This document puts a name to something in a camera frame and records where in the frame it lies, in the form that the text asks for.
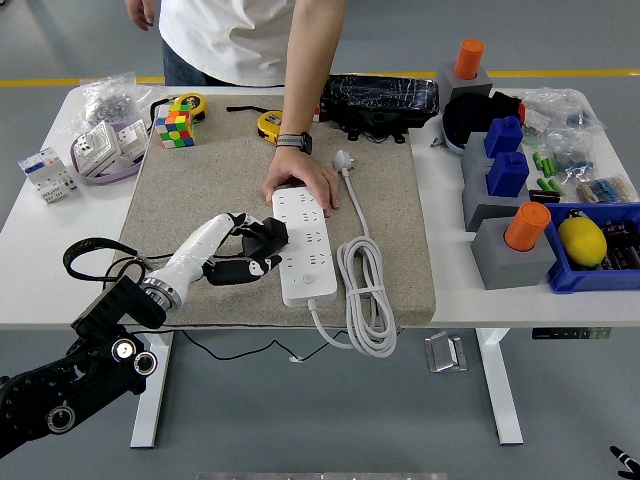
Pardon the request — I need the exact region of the person's left hand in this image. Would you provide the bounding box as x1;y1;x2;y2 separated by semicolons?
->
262;147;342;218

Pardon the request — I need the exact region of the person's right hand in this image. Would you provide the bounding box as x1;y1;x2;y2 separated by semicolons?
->
124;0;156;32

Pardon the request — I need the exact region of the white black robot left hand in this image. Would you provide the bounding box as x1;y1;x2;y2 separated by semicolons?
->
148;212;291;301

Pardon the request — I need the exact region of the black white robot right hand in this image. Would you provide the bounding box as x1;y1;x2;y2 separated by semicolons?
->
608;445;640;480

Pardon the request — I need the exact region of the black power adapter plug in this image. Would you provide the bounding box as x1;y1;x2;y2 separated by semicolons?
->
241;215;291;257

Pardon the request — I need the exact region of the white power strip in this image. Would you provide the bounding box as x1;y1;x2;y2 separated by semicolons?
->
271;185;339;307

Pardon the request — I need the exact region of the grey black wristwatch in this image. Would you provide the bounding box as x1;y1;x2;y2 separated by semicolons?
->
274;130;314;155

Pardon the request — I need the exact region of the square yellow tape measure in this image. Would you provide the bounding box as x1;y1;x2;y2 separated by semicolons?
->
256;109;286;145

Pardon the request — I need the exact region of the grey-brown mat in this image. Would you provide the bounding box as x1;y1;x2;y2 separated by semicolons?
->
99;93;437;329

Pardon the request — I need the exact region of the person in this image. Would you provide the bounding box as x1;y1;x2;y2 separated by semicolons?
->
158;0;347;87

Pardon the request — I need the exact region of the clear bag of screws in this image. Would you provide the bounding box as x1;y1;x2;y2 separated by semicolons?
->
74;71;167;129

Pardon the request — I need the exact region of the round yellow black tape measure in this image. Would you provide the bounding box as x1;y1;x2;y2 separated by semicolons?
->
172;92;209;122

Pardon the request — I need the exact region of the black device wrapped in film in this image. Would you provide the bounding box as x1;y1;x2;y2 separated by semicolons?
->
319;73;440;144

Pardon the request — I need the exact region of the purple tray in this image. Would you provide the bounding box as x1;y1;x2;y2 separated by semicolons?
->
69;119;150;187

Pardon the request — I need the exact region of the large stickerless puzzle cube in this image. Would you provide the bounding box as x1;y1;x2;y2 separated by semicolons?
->
153;113;196;150

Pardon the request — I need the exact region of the white table leg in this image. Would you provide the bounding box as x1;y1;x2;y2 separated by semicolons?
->
129;332;175;449
474;327;525;446

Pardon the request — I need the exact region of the black table control panel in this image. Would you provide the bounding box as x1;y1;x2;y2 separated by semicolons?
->
531;327;612;341

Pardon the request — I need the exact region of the light blue bowl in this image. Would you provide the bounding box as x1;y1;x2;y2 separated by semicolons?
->
440;114;469;157

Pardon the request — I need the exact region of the white circuit breaker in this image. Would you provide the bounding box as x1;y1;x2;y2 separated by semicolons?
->
17;146;80;205

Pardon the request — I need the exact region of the grey socket block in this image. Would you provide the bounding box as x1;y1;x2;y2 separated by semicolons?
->
435;62;494;101
469;218;559;291

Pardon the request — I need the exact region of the black cloth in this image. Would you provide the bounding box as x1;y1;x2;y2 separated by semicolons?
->
442;91;524;151

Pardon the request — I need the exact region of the grey stepped block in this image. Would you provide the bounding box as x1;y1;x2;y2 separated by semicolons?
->
459;131;532;233

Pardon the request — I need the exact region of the blue plastic bin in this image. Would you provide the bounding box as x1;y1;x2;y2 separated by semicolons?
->
542;201;640;295

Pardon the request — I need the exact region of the orange cylinder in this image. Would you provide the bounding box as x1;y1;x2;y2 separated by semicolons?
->
453;38;485;81
503;201;552;253

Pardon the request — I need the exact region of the blue block with knob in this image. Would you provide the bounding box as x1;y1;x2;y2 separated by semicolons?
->
485;151;530;197
482;115;525;159

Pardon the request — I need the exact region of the dark capacitors pile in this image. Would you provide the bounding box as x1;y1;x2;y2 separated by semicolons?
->
597;219;640;271

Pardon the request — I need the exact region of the yellow lemon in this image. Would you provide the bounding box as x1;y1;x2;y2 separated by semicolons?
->
557;215;608;267

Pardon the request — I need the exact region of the clear plastic parts bag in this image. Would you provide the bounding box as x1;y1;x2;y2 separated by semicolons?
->
547;128;601;176
522;87;609;139

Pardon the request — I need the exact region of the clear bag of resistors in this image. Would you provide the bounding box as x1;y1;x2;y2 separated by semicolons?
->
574;172;639;205

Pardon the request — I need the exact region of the white power strip cable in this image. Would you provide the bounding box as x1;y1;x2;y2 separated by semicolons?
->
305;148;400;359

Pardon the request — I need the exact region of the thin black adapter cord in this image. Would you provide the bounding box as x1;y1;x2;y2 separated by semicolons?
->
102;252;351;362

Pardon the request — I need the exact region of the white wall socket panel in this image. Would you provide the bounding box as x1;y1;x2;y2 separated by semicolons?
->
72;121;124;177
115;118;151;161

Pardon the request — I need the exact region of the silver metal bracket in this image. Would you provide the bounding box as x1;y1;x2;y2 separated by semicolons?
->
423;330;469;374

